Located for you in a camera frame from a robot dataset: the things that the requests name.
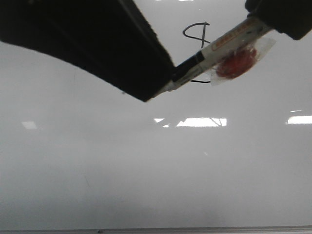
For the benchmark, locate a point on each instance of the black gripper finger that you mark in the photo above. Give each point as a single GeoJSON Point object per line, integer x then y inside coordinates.
{"type": "Point", "coordinates": [110, 39]}
{"type": "Point", "coordinates": [291, 17]}

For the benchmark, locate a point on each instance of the white black whiteboard marker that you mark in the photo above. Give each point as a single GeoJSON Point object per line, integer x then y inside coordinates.
{"type": "Point", "coordinates": [248, 31]}

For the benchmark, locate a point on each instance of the white glossy whiteboard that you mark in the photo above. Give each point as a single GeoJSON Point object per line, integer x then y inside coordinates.
{"type": "Point", "coordinates": [78, 153]}

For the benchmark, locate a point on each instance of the red disc in clear tape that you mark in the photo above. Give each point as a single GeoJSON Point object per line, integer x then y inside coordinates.
{"type": "Point", "coordinates": [240, 61]}

